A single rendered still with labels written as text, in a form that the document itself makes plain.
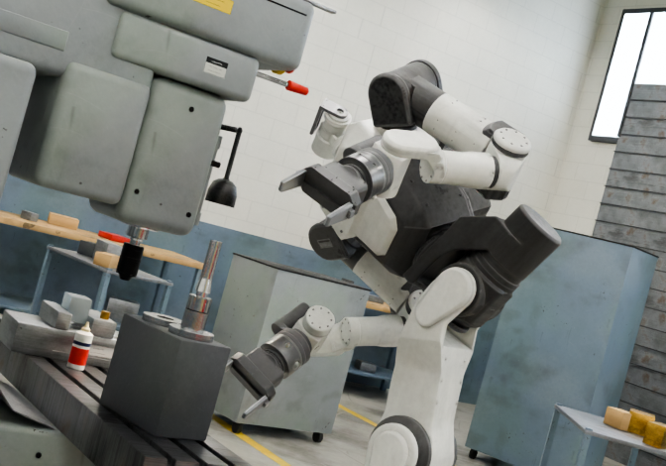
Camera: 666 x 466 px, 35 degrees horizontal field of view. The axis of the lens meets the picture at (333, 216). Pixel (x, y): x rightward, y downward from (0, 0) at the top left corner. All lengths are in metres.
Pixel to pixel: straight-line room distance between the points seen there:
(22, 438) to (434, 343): 0.84
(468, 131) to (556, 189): 10.02
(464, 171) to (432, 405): 0.48
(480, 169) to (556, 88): 10.04
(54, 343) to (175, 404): 0.59
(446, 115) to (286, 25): 0.44
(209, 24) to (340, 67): 8.03
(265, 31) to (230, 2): 0.10
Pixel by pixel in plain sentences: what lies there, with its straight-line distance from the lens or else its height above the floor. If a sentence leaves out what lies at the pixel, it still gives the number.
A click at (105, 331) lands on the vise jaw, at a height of 1.04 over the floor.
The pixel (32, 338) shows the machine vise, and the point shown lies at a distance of 2.52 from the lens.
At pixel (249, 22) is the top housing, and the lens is 2.31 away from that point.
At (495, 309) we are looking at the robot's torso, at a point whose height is 1.34.
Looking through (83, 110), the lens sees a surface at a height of 1.51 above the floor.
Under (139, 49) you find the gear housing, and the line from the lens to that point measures 2.21.
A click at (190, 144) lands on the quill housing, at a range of 2.29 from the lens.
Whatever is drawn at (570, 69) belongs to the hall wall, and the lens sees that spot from 12.18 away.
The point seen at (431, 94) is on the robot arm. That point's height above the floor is 1.73.
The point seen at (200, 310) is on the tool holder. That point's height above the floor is 1.19.
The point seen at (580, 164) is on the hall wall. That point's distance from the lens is 11.99.
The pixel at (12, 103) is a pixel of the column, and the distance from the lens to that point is 2.02.
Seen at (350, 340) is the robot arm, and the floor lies 1.19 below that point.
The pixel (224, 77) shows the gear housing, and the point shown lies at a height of 1.67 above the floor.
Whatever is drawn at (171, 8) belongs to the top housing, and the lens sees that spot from 2.23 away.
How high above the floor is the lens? 1.40
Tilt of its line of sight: 1 degrees up
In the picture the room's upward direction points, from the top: 15 degrees clockwise
